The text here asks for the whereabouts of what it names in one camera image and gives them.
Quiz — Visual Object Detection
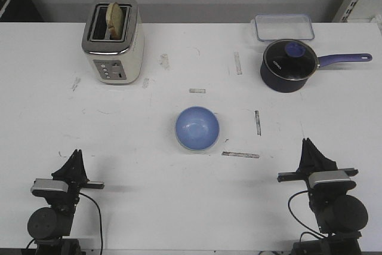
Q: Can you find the dark blue saucepan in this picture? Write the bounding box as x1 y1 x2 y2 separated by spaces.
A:
260 53 372 93

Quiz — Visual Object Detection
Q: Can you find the black cable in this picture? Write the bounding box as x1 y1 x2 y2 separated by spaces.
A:
287 189 323 242
78 192 104 253

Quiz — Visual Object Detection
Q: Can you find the slice of toast bread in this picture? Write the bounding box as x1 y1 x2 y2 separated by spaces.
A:
106 2 124 40

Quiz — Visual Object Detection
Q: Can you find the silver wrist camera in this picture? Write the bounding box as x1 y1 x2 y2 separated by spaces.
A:
30 179 69 197
308 170 351 189

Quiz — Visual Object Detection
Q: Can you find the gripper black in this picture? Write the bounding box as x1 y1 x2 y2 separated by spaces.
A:
277 138 358 210
44 149 104 212

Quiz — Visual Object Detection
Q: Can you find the right black cable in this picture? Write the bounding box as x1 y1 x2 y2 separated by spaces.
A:
287 189 323 242

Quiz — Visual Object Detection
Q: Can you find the cream and chrome toaster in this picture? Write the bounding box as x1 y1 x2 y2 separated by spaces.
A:
82 0 144 85

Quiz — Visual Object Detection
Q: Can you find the clear plastic food container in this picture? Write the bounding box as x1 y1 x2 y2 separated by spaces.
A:
251 14 315 42

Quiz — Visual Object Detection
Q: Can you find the glass pot lid blue knob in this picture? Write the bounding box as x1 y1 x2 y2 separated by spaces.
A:
263 39 318 81

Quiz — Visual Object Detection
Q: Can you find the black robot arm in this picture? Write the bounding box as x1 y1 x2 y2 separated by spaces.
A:
277 138 368 254
27 149 104 254

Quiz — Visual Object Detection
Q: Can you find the green bowl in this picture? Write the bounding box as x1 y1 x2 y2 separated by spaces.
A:
177 137 218 152

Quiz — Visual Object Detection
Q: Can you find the left black cable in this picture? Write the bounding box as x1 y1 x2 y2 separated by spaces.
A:
78 192 104 253

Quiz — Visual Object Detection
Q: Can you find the blue bowl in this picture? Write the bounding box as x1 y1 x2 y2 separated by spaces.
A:
175 106 220 138

